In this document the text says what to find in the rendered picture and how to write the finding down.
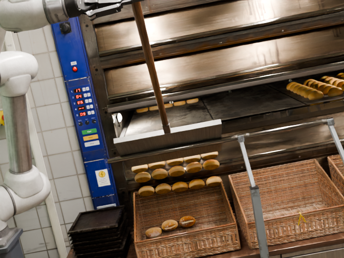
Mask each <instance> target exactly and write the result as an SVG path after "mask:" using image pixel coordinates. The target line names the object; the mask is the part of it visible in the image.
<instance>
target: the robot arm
mask: <svg viewBox="0 0 344 258"><path fill-rule="evenodd" d="M141 1H145V0H0V95H1V98H2V106H3V115H4V123H5V132H6V140H7V149H8V157H9V166H10V168H9V169H8V170H7V172H6V174H5V179H4V184H3V185H1V186H0V248H3V247H6V246H7V243H8V242H9V240H10V239H11V238H12V237H13V236H14V234H15V233H16V232H18V228H17V227H14V228H9V227H8V225H7V221H8V220H9V219H10V218H11V217H12V216H15V215H18V214H21V213H23V212H26V211H28V210H30V209H32V208H34V207H36V206H38V205H39V204H41V203H42V202H43V201H44V200H45V199H46V198H47V197H48V196H49V194H50V191H51V184H50V181H49V179H48V178H47V176H46V175H44V174H43V173H41V172H39V170H38V169H37V168H36V167H35V166H34V165H32V155H31V144H30V134H29V121H28V111H27V100H26V93H27V91H28V89H29V86H30V83H31V80H32V79H34V78H35V77H36V75H37V73H38V63H37V61H36V59H35V57H34V56H33V55H31V54H28V53H25V52H21V51H7V52H1V51H2V47H3V44H4V39H5V35H6V31H10V32H20V31H31V30H36V29H40V28H43V27H44V26H47V25H50V24H55V23H60V22H66V21H68V20H69V18H73V17H79V16H81V15H82V14H84V15H87V16H88V17H89V19H90V21H93V20H95V19H96V18H99V17H103V16H106V15H110V14H114V13H118V12H121V9H122V8H123V6H124V5H130V4H133V3H135V2H141Z"/></svg>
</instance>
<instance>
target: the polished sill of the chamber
mask: <svg viewBox="0 0 344 258"><path fill-rule="evenodd" d="M341 106H344V98H340V99H335V100H329V101H324V102H318V103H313V104H307V105H302V106H296V107H291V108H287V109H282V110H276V111H270V112H265V113H259V114H254V115H249V116H243V117H237V118H232V119H226V120H221V123H222V128H228V127H233V126H239V125H244V124H250V123H255V122H261V121H266V120H272V119H277V118H283V117H288V116H294V115H299V114H305V113H310V112H316V111H321V110H327V109H332V108H338V107H341Z"/></svg>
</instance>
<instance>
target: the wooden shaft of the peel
mask: <svg viewBox="0 0 344 258"><path fill-rule="evenodd" d="M131 6H132V10H133V14H134V18H135V22H136V25H137V29H138V33H139V37H140V41H141V44H142V49H143V53H144V56H145V60H146V64H147V68H148V72H149V75H150V79H151V82H152V86H153V90H154V94H155V98H156V102H157V106H158V109H159V113H160V117H161V121H162V124H163V125H168V119H167V115H166V111H165V106H164V102H163V98H162V93H161V89H160V85H159V80H158V76H157V71H156V67H155V63H154V58H153V54H152V50H151V46H150V42H149V38H148V33H147V29H146V25H145V20H144V16H143V12H142V7H141V3H140V2H135V3H133V4H131Z"/></svg>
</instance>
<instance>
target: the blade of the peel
mask: <svg viewBox="0 0 344 258"><path fill-rule="evenodd" d="M221 137H222V123H221V120H220V119H218V120H213V121H207V122H201V123H196V124H190V125H185V126H180V127H174V128H170V133H167V134H165V133H164V130H159V131H153V132H148V133H143V134H137V135H131V136H126V137H120V138H115V139H114V145H115V147H116V149H117V151H118V152H119V154H120V156H125V155H130V154H136V153H141V152H147V151H153V150H156V149H162V148H167V147H173V146H178V145H184V144H190V143H195V142H200V141H206V140H211V139H217V138H221ZM218 151H221V143H220V144H215V145H210V146H204V147H198V148H193V149H187V150H182V151H178V152H173V153H167V154H161V155H156V156H150V157H145V158H139V159H134V160H128V161H124V164H125V165H126V167H127V168H129V167H134V166H140V165H146V164H151V163H157V162H162V161H168V160H173V159H179V158H185V157H190V156H196V155H201V154H207V153H213V152H218Z"/></svg>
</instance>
